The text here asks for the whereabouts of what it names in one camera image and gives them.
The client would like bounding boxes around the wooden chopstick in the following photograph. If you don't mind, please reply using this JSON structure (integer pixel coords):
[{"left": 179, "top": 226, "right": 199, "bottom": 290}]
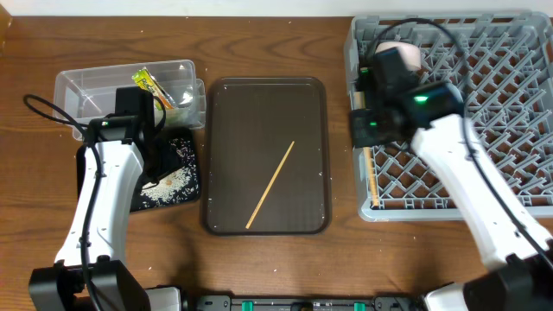
[
  {"left": 353, "top": 91, "right": 381, "bottom": 208},
  {"left": 245, "top": 141, "right": 296, "bottom": 230}
]

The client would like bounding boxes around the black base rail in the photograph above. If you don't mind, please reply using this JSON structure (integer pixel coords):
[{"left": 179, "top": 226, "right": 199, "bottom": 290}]
[{"left": 194, "top": 295, "right": 425, "bottom": 311}]

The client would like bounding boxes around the grey dishwasher rack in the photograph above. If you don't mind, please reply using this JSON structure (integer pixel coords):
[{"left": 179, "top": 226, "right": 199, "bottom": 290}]
[{"left": 344, "top": 12, "right": 552, "bottom": 222}]

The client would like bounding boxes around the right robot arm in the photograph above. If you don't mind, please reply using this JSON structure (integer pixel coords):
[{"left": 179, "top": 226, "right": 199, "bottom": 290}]
[{"left": 350, "top": 43, "right": 552, "bottom": 310}]

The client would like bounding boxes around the dark brown serving tray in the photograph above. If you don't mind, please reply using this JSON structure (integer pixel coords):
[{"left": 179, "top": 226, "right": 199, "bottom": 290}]
[{"left": 201, "top": 77, "right": 332, "bottom": 236}]

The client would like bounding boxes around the clear plastic bin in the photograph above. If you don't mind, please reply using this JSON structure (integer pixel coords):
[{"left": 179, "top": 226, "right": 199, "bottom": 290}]
[
  {"left": 54, "top": 60, "right": 200, "bottom": 114},
  {"left": 60, "top": 79, "right": 207, "bottom": 130}
]

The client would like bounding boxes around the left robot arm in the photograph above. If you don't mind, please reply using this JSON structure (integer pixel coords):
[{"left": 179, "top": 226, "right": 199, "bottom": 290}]
[{"left": 29, "top": 86, "right": 183, "bottom": 310}]

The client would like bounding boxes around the rice waste pile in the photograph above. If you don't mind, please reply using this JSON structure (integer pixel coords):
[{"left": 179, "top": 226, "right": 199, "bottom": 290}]
[{"left": 132, "top": 138, "right": 200, "bottom": 211}]

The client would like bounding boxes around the green snack wrapper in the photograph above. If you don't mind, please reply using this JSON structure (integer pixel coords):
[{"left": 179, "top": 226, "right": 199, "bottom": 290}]
[{"left": 131, "top": 67, "right": 176, "bottom": 111}]

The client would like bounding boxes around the pink white bowl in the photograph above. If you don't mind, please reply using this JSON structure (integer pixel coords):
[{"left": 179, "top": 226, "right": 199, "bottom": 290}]
[{"left": 376, "top": 41, "right": 422, "bottom": 71}]

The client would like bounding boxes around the black waste tray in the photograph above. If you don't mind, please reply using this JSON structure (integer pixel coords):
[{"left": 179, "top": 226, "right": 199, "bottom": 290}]
[{"left": 77, "top": 122, "right": 200, "bottom": 213}]

